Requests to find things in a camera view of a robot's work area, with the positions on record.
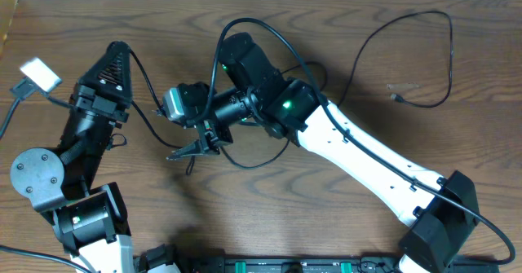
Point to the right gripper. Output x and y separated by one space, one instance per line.
217 135

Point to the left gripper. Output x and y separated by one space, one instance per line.
100 100

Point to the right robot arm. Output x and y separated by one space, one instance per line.
289 108

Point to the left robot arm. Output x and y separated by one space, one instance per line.
90 222

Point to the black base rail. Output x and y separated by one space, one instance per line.
167 258

